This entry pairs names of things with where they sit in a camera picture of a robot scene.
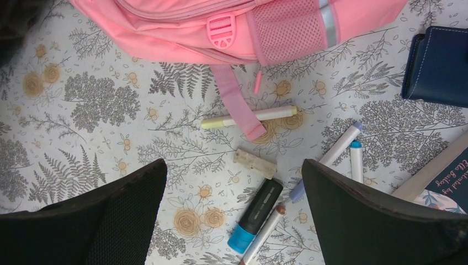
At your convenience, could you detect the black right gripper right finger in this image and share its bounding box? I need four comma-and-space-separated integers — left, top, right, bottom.
302, 159, 467, 264

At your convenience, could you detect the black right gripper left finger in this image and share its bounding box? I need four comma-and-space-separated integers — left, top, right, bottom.
1, 159, 167, 264

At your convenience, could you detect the Little Women book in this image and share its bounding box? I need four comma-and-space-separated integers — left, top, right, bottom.
392, 133, 467, 214

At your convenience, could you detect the navy blue wallet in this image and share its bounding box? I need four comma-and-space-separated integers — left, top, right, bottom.
401, 26, 467, 108

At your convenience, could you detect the pink student backpack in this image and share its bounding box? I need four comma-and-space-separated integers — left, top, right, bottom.
72, 0, 406, 141

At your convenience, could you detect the white marker with blue cap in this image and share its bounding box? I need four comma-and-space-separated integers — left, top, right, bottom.
350, 141, 364, 184

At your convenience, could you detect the white marker with lilac cap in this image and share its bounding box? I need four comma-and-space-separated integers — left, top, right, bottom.
289, 121, 363, 203

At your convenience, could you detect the white marker with brown cap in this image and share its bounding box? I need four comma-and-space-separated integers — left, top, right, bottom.
239, 204, 286, 265

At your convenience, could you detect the black highlighter with blue cap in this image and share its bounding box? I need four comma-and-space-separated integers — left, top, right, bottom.
227, 179, 283, 254

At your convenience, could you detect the beige eraser block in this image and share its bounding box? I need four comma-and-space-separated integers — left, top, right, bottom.
233, 149, 277, 179

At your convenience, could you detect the floral table mat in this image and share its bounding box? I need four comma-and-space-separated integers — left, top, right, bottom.
1, 1, 467, 264

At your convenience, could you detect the pale yellow marker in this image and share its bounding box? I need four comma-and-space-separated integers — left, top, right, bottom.
201, 105, 297, 130

